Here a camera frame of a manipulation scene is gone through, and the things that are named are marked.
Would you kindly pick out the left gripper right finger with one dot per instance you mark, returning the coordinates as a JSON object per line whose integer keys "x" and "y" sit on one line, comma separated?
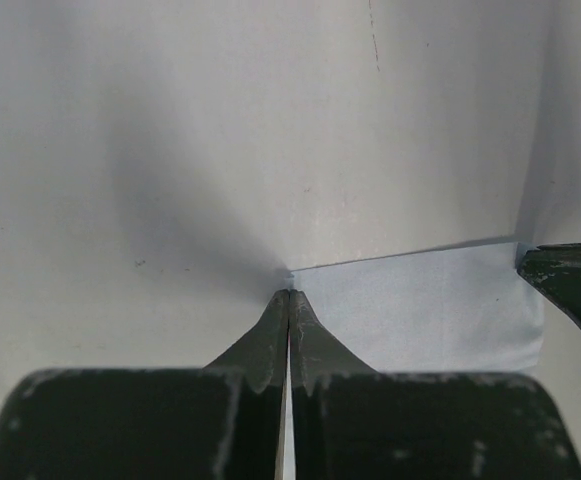
{"x": 352, "y": 422}

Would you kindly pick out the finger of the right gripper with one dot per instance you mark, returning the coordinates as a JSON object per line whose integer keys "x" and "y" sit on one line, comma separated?
{"x": 555, "y": 272}

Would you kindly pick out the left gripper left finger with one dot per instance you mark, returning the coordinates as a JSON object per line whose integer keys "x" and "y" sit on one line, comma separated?
{"x": 222, "y": 421}

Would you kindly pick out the light blue cleaning cloth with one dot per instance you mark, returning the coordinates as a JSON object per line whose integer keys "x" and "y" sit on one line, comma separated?
{"x": 460, "y": 309}

